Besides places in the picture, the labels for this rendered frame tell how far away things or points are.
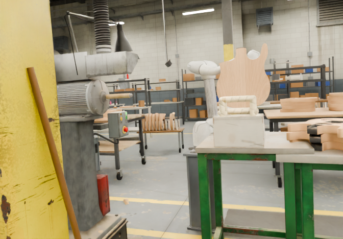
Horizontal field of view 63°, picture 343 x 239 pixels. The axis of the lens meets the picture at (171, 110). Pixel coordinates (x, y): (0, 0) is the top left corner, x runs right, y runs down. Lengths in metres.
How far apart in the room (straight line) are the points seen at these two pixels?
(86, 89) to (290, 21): 11.66
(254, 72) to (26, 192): 1.47
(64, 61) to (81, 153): 0.67
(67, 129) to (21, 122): 1.13
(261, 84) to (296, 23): 11.22
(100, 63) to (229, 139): 0.94
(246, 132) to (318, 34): 11.66
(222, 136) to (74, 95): 1.06
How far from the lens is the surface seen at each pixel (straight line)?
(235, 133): 1.59
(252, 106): 1.58
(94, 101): 1.98
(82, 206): 2.21
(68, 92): 2.09
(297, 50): 12.93
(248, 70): 1.93
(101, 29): 1.95
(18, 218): 1.05
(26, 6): 1.11
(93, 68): 1.92
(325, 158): 1.59
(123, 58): 1.81
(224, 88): 1.95
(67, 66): 2.14
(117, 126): 2.24
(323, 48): 13.08
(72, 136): 2.11
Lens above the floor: 1.25
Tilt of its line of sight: 4 degrees down
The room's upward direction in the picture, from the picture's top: 3 degrees counter-clockwise
